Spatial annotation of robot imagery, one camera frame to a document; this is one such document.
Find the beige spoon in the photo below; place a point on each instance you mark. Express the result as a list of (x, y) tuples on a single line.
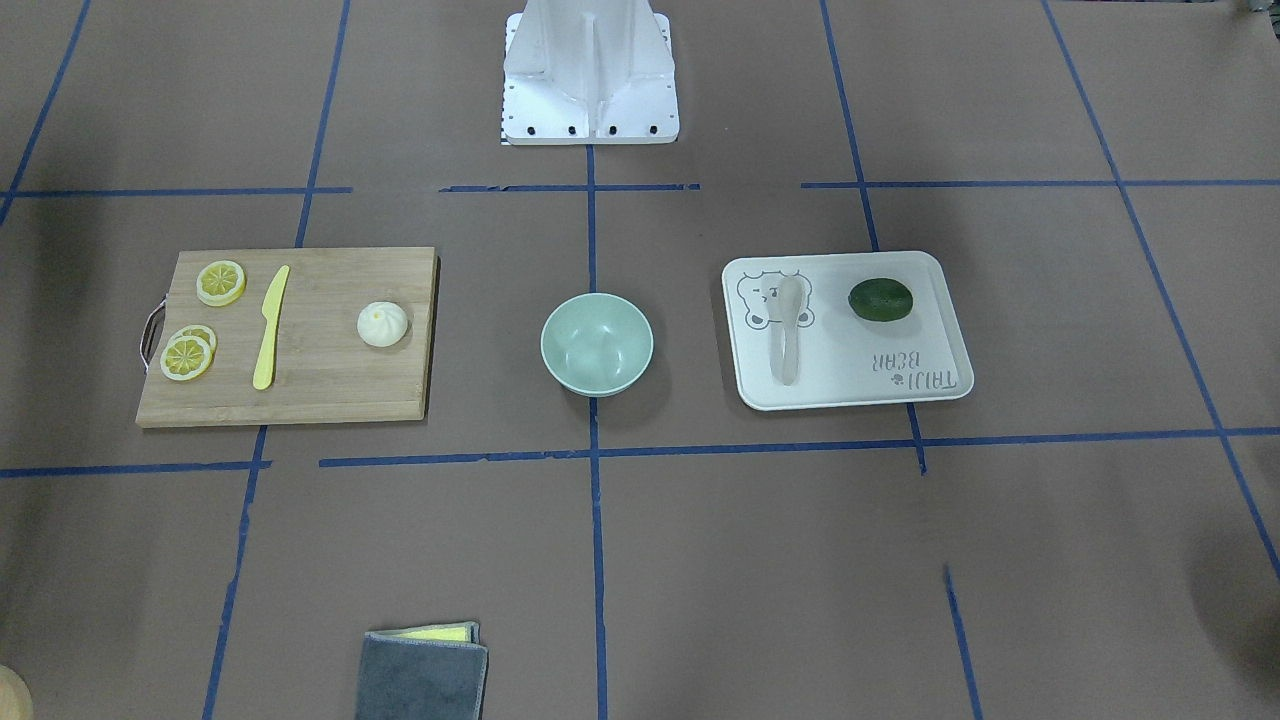
[(786, 306)]

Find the white steamed bun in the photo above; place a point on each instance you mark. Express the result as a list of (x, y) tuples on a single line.
[(382, 324)]

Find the light green bowl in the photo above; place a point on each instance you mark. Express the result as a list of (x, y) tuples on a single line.
[(597, 344)]

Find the white bear tray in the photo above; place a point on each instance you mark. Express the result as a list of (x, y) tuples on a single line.
[(843, 359)]

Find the dark green avocado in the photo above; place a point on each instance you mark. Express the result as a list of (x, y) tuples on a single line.
[(881, 299)]

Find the bamboo cutting board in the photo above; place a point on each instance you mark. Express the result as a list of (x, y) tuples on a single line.
[(324, 373)]

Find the grey yellow sponge cloth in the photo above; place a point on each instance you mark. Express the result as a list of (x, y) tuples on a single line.
[(424, 672)]

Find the yellow plastic knife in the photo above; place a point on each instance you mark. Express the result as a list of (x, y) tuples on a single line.
[(271, 308)]

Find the lemon slice top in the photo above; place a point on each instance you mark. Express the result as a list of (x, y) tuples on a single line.
[(220, 283)]

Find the lemon slice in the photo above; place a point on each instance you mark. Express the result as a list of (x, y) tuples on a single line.
[(220, 283), (186, 357), (204, 332)]

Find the lemon slice lower back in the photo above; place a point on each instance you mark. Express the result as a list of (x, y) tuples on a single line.
[(204, 332)]

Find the lemon slice lower front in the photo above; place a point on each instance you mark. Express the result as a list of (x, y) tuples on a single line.
[(186, 357)]

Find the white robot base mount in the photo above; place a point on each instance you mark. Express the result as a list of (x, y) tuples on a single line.
[(589, 73)]

